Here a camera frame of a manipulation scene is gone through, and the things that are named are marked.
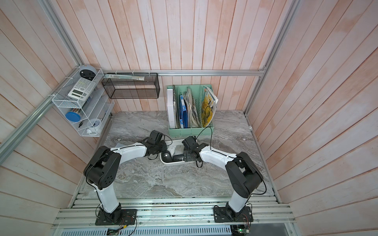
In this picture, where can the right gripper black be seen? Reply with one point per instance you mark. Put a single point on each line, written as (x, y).
(187, 157)

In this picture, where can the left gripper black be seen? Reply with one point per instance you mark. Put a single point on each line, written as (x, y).
(164, 146)

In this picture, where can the black lecoo mouse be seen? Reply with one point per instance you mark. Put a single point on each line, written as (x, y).
(166, 157)
(178, 158)

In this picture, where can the white plastic storage box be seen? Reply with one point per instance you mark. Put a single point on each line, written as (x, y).
(171, 148)

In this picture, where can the grey white mouse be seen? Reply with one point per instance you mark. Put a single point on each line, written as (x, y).
(179, 149)

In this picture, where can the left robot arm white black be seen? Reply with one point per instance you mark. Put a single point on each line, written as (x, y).
(101, 171)

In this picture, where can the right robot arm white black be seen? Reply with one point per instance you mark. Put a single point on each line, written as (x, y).
(243, 174)

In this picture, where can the green file organizer box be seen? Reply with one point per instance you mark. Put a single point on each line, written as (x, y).
(197, 91)

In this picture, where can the grey newspapers stack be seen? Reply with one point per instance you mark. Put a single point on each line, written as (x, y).
(193, 118)

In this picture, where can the blue folder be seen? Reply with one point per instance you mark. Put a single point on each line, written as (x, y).
(183, 113)

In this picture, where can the white binder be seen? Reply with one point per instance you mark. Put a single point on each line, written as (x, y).
(170, 108)

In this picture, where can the yellow magazine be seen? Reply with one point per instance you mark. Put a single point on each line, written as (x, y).
(208, 106)

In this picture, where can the white round alarm clock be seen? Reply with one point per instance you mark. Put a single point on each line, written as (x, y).
(93, 126)

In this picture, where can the blue lid jar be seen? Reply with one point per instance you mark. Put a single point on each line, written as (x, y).
(73, 115)

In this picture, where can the white desk calculator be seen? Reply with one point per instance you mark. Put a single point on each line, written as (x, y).
(82, 89)

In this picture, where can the round grey black speaker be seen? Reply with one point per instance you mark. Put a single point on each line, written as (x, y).
(87, 72)

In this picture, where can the black wire mesh basket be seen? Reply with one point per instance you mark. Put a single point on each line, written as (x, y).
(131, 85)

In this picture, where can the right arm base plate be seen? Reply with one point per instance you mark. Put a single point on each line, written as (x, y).
(226, 214)

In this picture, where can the aluminium rail base frame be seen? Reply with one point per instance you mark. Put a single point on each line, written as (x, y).
(173, 212)

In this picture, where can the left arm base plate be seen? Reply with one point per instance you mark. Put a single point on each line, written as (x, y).
(118, 217)

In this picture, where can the white wire wall shelf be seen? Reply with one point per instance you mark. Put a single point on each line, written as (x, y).
(97, 106)

